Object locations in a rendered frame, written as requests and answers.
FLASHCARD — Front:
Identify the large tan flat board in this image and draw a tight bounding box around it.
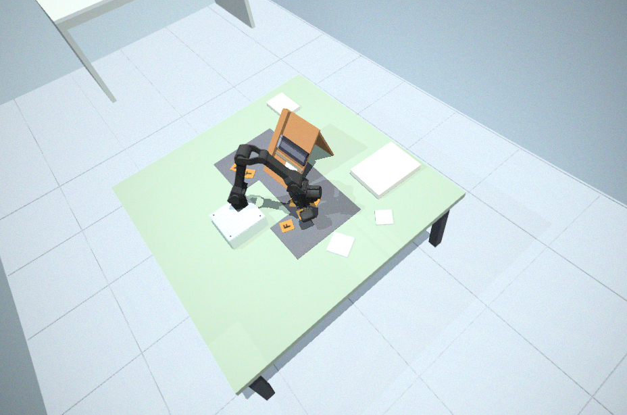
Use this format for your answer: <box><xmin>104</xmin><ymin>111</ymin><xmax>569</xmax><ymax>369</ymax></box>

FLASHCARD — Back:
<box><xmin>264</xmin><ymin>108</ymin><xmax>334</xmax><ymax>189</ymax></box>

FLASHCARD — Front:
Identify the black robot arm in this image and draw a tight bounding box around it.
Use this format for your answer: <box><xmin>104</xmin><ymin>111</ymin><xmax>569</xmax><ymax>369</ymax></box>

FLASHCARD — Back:
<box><xmin>227</xmin><ymin>144</ymin><xmax>322</xmax><ymax>212</ymax></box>

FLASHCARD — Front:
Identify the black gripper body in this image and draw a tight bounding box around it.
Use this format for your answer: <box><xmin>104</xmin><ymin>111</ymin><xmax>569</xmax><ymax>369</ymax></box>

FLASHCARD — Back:
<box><xmin>289</xmin><ymin>192</ymin><xmax>315</xmax><ymax>222</ymax></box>

